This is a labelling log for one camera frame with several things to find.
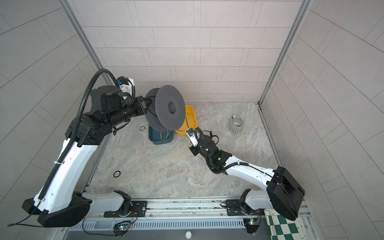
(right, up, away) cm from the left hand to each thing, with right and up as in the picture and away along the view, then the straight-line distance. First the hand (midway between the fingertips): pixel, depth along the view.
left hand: (154, 98), depth 58 cm
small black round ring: (-28, -40, +23) cm, 54 cm away
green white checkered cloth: (+55, -57, +8) cm, 80 cm away
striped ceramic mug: (+43, -13, +44) cm, 63 cm away
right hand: (+13, -19, +20) cm, 31 cm away
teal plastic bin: (-11, -20, +37) cm, 44 cm away
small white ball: (+14, -54, 0) cm, 56 cm away
